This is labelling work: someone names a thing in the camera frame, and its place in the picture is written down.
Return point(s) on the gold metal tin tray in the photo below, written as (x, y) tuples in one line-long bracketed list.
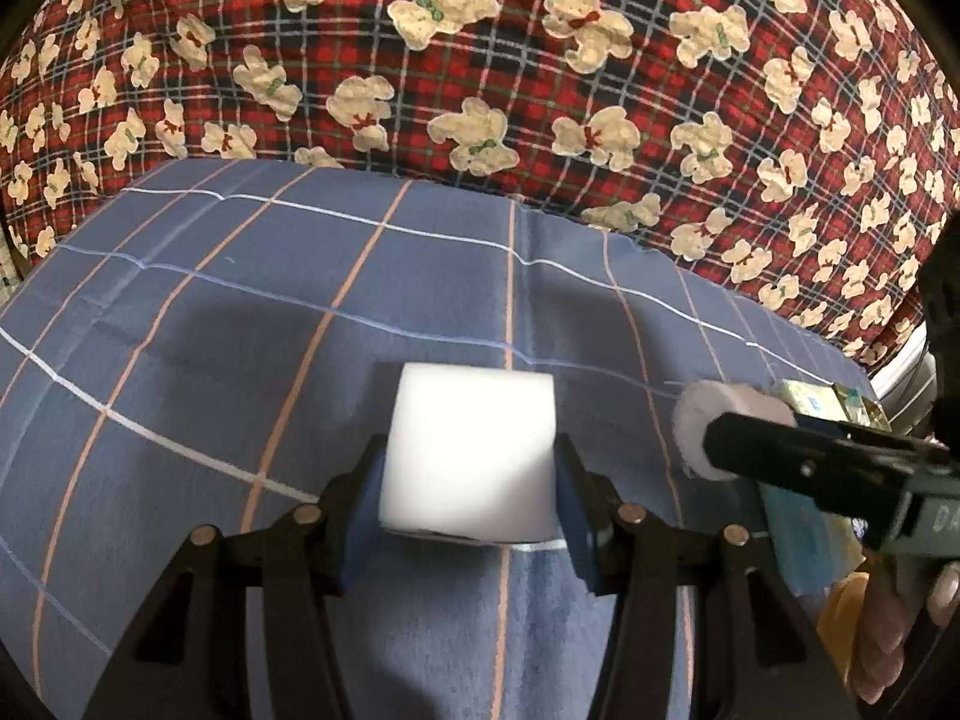
[(861, 410)]

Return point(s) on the person right hand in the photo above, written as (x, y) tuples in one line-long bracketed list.
[(884, 624)]

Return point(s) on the red plaid bear blanket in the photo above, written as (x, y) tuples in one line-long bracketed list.
[(802, 152)]

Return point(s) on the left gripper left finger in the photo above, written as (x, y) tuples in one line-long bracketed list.
[(183, 654)]

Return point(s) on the blue checked tablecloth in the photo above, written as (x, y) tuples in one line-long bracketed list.
[(223, 338)]

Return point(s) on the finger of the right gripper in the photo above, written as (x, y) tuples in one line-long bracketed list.
[(830, 472), (870, 437)]

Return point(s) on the white foam block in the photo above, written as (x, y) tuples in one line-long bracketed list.
[(470, 455)]

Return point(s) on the round orange tin lid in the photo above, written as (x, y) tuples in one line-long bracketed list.
[(837, 622)]

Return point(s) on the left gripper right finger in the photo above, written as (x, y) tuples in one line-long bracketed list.
[(755, 652)]

